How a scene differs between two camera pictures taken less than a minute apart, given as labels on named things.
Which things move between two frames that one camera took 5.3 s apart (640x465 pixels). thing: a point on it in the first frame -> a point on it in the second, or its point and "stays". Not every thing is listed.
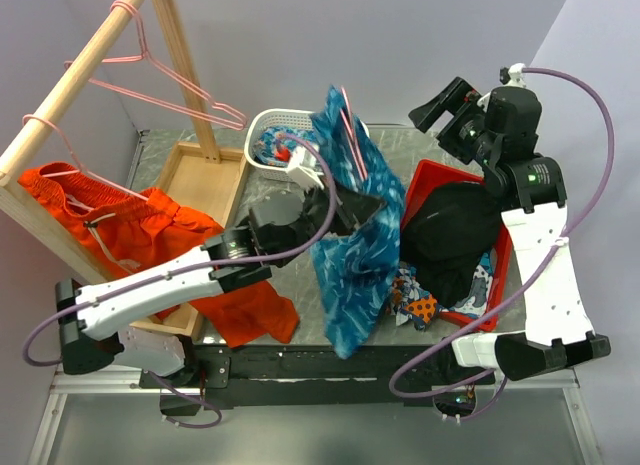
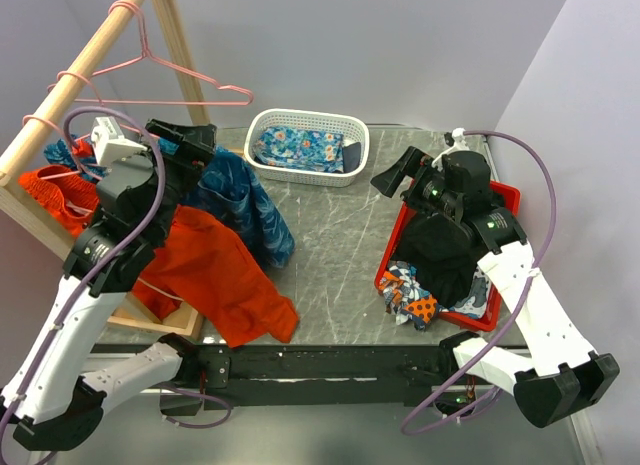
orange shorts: x=131 y=225 stays
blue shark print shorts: x=353 y=268 -> x=224 y=184
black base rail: x=300 y=375 stays
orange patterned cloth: x=411 y=304 stays
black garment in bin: x=446 y=230 stays
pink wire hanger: x=347 y=115 -> x=87 y=135
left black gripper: x=353 y=209 -> x=195 y=144
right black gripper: x=457 y=97 -> x=412 y=160
